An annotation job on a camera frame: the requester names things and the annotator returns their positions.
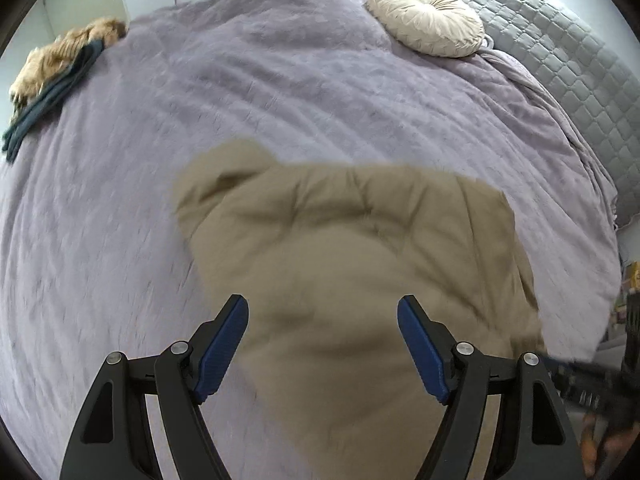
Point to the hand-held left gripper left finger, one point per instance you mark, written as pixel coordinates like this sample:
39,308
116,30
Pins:
222,350

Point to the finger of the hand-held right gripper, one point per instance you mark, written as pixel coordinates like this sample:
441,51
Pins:
575,367

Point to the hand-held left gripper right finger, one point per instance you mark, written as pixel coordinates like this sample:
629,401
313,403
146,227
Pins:
422,350

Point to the beige puffer jacket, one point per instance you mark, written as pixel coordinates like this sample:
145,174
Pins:
350,240

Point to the person's right hand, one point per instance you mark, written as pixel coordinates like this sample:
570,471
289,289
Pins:
607,445

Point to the purple bed blanket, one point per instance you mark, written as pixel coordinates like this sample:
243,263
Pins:
250,85

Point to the dark teal garment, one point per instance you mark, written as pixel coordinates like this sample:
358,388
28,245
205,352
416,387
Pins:
55,92

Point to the round cream pillow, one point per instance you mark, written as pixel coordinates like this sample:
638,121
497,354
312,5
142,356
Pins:
425,17

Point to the tan striped garment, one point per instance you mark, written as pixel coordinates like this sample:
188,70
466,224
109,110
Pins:
60,55

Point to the white door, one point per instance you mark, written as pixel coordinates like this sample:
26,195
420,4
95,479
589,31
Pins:
80,5

